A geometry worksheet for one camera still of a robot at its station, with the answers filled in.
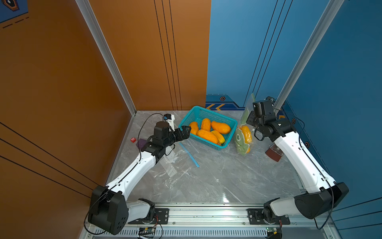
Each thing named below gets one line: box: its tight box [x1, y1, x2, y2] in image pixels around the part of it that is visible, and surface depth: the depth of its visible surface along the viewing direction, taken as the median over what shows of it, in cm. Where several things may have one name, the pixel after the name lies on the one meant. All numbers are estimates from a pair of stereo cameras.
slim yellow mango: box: [211, 130, 226, 144], surface depth 100 cm
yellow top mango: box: [200, 118, 212, 132], surface depth 107 cm
